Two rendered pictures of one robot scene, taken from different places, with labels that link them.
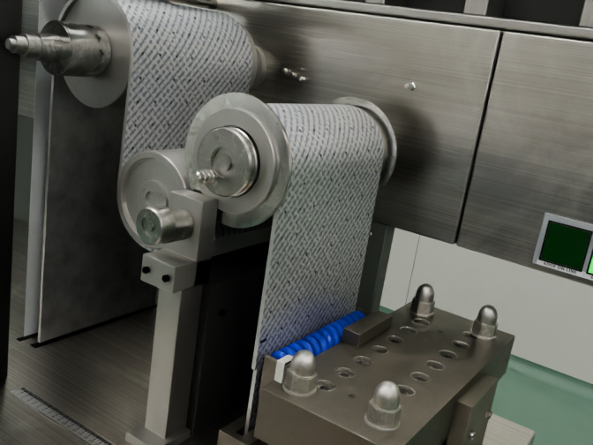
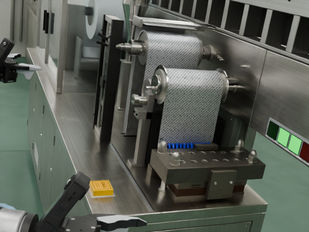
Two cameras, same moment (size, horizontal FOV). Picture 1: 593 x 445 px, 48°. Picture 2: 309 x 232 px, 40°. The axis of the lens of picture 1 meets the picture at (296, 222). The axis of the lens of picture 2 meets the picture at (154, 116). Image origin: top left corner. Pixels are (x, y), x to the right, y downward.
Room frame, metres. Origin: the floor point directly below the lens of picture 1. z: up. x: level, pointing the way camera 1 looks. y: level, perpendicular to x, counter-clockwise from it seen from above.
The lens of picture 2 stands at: (-0.54, -0.81, 1.65)
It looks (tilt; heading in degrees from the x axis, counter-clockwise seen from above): 19 degrees down; 35
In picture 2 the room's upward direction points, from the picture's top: 8 degrees clockwise
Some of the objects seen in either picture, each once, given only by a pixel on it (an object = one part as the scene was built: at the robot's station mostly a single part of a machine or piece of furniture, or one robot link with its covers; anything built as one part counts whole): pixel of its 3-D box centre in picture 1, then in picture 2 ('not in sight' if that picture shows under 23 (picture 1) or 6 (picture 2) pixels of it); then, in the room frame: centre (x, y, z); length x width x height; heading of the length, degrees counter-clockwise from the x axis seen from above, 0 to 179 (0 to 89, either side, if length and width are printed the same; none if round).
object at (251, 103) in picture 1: (236, 161); (159, 84); (0.72, 0.08, 1.25); 0.15 x 0.01 x 0.15; 58
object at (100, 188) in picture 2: not in sight; (101, 188); (0.44, 0.06, 0.91); 0.07 x 0.07 x 0.02; 58
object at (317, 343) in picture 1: (324, 341); (188, 147); (0.78, -0.06, 1.03); 0.21 x 0.04 x 0.03; 148
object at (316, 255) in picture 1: (319, 273); (189, 124); (0.79, -0.04, 1.11); 0.23 x 0.01 x 0.18; 148
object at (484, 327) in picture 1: (486, 320); (253, 155); (0.88, -0.28, 1.05); 0.04 x 0.04 x 0.04
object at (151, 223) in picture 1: (155, 225); (135, 99); (0.67, 0.15, 1.18); 0.04 x 0.02 x 0.04; 58
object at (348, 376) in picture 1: (402, 378); (207, 164); (0.76, -0.16, 1.00); 0.40 x 0.16 x 0.06; 148
